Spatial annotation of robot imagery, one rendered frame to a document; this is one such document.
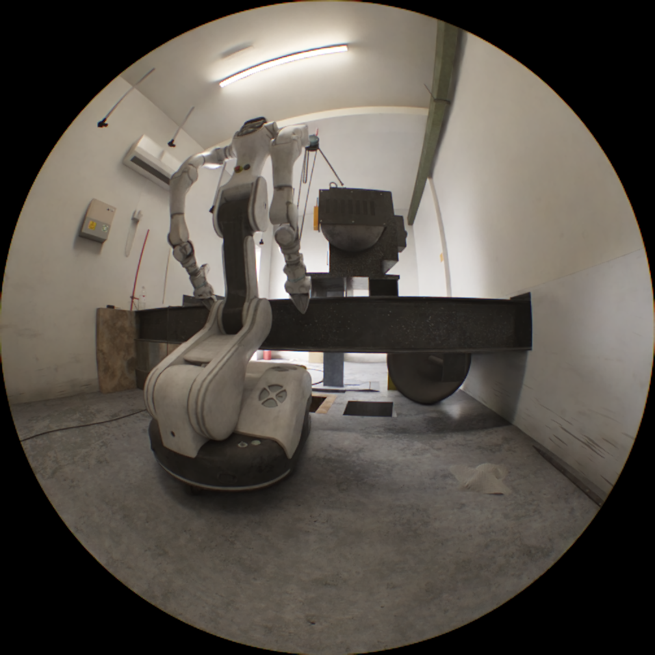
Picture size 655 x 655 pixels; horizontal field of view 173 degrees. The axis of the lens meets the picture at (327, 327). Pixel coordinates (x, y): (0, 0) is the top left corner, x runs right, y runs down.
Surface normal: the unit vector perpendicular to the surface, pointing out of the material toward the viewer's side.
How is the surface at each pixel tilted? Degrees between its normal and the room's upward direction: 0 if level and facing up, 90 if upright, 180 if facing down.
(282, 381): 38
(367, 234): 90
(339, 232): 90
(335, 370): 90
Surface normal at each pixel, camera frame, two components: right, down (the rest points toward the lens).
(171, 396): -0.06, -0.40
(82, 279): 0.98, 0.00
